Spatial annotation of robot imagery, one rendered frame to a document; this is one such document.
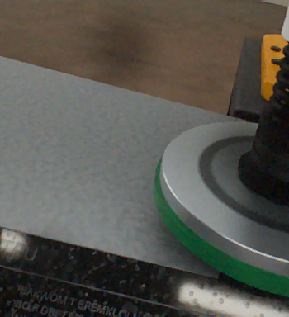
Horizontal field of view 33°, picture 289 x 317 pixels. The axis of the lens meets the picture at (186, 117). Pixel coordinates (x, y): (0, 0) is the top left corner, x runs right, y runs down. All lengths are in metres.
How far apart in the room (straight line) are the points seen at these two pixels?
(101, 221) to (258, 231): 0.14
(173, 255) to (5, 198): 0.15
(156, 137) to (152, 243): 0.18
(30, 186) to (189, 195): 0.16
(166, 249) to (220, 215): 0.07
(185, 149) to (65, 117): 0.20
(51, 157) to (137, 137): 0.11
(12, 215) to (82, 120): 0.19
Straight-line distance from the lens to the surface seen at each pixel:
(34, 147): 0.52
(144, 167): 0.50
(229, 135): 0.47
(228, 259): 0.35
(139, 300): 0.39
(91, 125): 0.57
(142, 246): 0.41
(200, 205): 0.36
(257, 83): 1.19
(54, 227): 0.42
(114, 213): 0.44
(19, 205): 0.44
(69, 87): 0.67
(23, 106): 0.61
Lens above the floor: 1.13
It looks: 25 degrees down
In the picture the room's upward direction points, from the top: 11 degrees clockwise
